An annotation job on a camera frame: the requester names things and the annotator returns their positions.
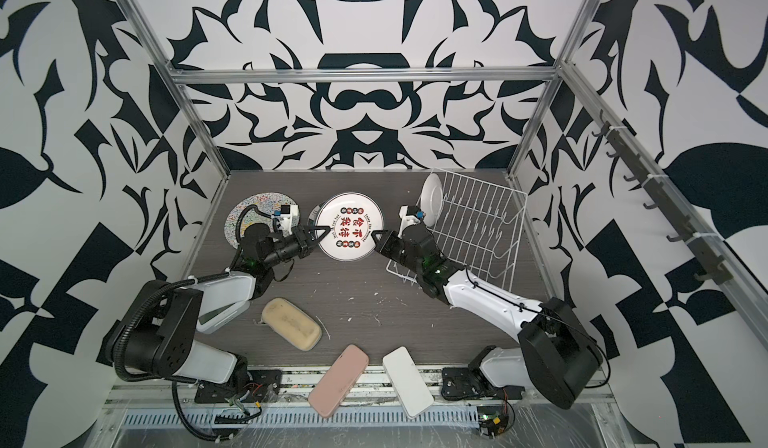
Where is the colourful squiggle pattern plate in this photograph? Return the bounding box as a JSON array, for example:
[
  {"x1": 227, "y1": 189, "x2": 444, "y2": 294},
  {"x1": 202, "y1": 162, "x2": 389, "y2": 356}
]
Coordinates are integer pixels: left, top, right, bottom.
[{"x1": 224, "y1": 192, "x2": 298, "y2": 248}]

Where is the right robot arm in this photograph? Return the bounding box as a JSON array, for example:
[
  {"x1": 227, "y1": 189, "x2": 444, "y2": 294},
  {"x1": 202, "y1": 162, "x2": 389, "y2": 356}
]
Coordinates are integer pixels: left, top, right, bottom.
[{"x1": 372, "y1": 224, "x2": 606, "y2": 409}]

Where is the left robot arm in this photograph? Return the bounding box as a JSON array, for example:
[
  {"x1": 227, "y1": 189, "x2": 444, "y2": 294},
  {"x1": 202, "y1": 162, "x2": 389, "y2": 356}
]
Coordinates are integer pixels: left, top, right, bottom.
[{"x1": 102, "y1": 223, "x2": 331, "y2": 394}]

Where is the beige glasses case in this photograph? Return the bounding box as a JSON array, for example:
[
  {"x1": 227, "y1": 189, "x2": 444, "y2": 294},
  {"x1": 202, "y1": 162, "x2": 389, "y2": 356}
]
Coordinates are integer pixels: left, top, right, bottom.
[{"x1": 261, "y1": 298, "x2": 323, "y2": 352}]

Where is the pink glasses case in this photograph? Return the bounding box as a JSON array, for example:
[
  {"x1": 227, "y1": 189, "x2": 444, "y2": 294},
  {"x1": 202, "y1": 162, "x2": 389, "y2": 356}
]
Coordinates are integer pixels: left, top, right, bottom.
[{"x1": 308, "y1": 344, "x2": 369, "y2": 419}]

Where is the white glasses case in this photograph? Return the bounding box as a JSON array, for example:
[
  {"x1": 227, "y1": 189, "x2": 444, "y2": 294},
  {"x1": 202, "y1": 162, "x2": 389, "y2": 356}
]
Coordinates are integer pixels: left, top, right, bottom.
[{"x1": 382, "y1": 346, "x2": 434, "y2": 419}]

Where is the small circuit board with LED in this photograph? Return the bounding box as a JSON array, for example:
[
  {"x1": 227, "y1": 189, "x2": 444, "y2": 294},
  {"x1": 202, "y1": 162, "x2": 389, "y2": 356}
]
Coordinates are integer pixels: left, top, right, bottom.
[{"x1": 477, "y1": 403, "x2": 516, "y2": 439}]

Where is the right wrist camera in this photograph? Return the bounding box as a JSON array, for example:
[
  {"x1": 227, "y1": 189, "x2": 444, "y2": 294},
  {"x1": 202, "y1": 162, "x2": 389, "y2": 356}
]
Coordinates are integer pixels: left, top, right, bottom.
[{"x1": 399, "y1": 205, "x2": 425, "y2": 234}]

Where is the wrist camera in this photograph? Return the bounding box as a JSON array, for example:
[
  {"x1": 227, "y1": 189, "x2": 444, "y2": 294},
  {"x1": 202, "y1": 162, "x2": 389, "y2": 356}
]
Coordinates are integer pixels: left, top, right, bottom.
[
  {"x1": 399, "y1": 205, "x2": 425, "y2": 234},
  {"x1": 272, "y1": 204, "x2": 300, "y2": 237}
]

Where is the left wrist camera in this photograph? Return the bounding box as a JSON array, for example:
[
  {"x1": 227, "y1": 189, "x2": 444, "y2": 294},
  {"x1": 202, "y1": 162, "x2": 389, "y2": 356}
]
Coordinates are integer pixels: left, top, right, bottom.
[{"x1": 272, "y1": 204, "x2": 300, "y2": 237}]

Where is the white wire dish rack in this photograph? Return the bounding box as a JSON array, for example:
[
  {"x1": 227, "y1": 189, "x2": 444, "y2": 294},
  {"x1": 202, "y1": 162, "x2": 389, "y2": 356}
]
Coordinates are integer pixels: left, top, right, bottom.
[{"x1": 387, "y1": 170, "x2": 527, "y2": 292}]

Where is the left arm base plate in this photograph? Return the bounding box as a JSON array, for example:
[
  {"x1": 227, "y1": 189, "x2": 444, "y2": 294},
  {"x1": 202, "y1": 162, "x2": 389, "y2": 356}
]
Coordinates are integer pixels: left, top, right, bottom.
[{"x1": 194, "y1": 369, "x2": 283, "y2": 404}]

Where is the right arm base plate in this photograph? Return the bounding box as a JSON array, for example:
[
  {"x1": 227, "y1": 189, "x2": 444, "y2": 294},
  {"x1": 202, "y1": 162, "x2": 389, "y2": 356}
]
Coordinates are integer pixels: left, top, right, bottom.
[{"x1": 440, "y1": 367, "x2": 525, "y2": 401}]

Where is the white slotted cable duct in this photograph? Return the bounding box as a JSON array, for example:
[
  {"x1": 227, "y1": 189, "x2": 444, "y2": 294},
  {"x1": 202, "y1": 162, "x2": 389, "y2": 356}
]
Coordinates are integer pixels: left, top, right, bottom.
[{"x1": 122, "y1": 406, "x2": 480, "y2": 429}]

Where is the aluminium front mounting rail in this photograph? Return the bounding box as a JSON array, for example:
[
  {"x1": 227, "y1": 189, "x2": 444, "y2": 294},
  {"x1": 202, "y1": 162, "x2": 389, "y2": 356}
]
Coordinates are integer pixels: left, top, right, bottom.
[{"x1": 104, "y1": 365, "x2": 615, "y2": 408}]

